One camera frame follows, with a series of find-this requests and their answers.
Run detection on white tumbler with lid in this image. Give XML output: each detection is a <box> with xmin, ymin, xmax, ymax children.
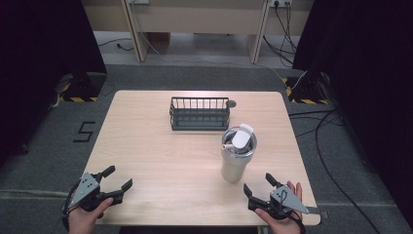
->
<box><xmin>220</xmin><ymin>123</ymin><xmax>258</xmax><ymax>184</ymax></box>

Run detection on beige wooden desk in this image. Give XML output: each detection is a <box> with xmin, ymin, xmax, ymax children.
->
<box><xmin>81</xmin><ymin>0</ymin><xmax>316</xmax><ymax>64</ymax></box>

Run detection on striped stand base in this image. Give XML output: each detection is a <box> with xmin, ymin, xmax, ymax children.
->
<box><xmin>54</xmin><ymin>71</ymin><xmax>107</xmax><ymax>103</ymax></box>
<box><xmin>282</xmin><ymin>71</ymin><xmax>331</xmax><ymax>105</ymax></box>

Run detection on black floor cable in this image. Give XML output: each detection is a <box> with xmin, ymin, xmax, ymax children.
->
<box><xmin>287</xmin><ymin>109</ymin><xmax>382</xmax><ymax>234</ymax></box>
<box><xmin>96</xmin><ymin>38</ymin><xmax>134</xmax><ymax>53</ymax></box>

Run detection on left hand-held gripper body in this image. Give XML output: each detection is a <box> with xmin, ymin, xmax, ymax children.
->
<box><xmin>66</xmin><ymin>172</ymin><xmax>125</xmax><ymax>213</ymax></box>

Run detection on person's right hand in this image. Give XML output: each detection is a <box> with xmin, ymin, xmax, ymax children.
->
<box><xmin>254</xmin><ymin>180</ymin><xmax>305</xmax><ymax>234</ymax></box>

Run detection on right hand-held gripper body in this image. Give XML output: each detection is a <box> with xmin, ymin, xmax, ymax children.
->
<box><xmin>247</xmin><ymin>183</ymin><xmax>310</xmax><ymax>220</ymax></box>

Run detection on dark wire basket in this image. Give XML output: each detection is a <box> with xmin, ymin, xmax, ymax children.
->
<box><xmin>169</xmin><ymin>96</ymin><xmax>231</xmax><ymax>132</ymax></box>

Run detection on wall power socket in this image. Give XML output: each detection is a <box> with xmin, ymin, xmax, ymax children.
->
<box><xmin>270</xmin><ymin>0</ymin><xmax>293</xmax><ymax>9</ymax></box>

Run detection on black wrist strap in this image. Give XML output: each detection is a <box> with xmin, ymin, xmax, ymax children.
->
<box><xmin>285</xmin><ymin>210</ymin><xmax>308</xmax><ymax>234</ymax></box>
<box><xmin>60</xmin><ymin>180</ymin><xmax>82</xmax><ymax>232</ymax></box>

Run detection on black hanging cables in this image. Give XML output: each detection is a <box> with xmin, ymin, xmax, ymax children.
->
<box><xmin>262</xmin><ymin>2</ymin><xmax>298</xmax><ymax>66</ymax></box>

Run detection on person's left hand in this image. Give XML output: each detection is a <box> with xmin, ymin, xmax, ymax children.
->
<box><xmin>67</xmin><ymin>197</ymin><xmax>114</xmax><ymax>234</ymax></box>

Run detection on black curtain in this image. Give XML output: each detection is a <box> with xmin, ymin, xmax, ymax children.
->
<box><xmin>291</xmin><ymin>0</ymin><xmax>413</xmax><ymax>228</ymax></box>
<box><xmin>0</xmin><ymin>0</ymin><xmax>108</xmax><ymax>167</ymax></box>

